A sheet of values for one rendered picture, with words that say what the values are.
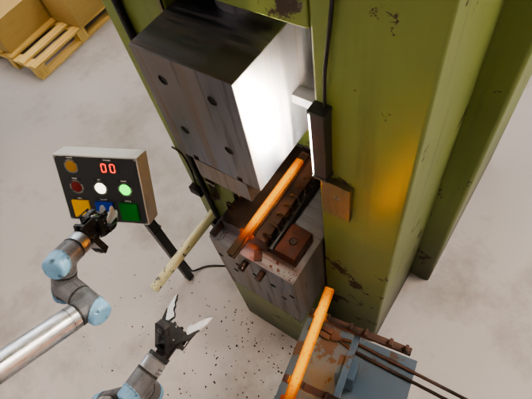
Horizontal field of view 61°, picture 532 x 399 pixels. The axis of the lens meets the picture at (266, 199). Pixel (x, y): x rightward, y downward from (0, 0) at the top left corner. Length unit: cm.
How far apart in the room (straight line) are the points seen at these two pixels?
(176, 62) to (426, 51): 51
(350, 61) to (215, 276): 195
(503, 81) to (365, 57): 60
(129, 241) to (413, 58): 239
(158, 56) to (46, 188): 253
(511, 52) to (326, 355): 109
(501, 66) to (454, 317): 152
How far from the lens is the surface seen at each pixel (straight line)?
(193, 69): 99
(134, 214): 176
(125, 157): 167
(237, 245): 157
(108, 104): 378
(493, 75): 141
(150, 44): 109
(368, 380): 166
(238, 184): 129
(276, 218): 161
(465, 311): 260
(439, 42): 81
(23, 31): 459
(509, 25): 131
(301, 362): 139
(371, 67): 90
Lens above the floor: 239
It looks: 57 degrees down
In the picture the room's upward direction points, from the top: 15 degrees counter-clockwise
